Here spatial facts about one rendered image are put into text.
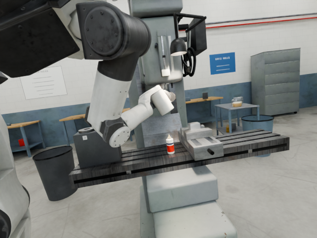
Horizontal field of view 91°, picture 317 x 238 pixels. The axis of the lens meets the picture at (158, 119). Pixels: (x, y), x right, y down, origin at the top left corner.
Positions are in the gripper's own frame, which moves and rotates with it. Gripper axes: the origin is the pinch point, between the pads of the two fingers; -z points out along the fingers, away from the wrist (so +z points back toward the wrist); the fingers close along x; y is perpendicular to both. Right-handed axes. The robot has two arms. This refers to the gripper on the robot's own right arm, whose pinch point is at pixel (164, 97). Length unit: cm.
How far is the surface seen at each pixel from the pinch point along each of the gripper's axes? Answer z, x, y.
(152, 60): 10.3, 3.1, -19.3
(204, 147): 16.3, -18.1, 25.4
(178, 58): 6.9, -9.9, -18.7
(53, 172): -78, 163, 81
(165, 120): -34.5, 4.6, 19.7
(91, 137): 15.3, 40.0, 15.7
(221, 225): 34, -20, 52
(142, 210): -36, 36, 103
